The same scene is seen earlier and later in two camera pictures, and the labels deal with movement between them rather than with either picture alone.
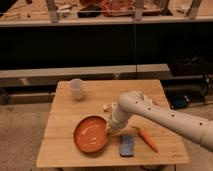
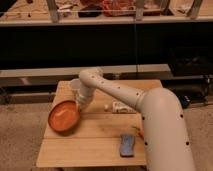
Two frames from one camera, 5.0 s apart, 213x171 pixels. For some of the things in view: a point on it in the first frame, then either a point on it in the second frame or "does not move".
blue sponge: [127, 145] does not move
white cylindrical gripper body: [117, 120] → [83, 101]
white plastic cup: [76, 85] does not move
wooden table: [75, 131] does not move
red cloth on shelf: [117, 8] does not move
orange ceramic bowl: [91, 133] → [64, 117]
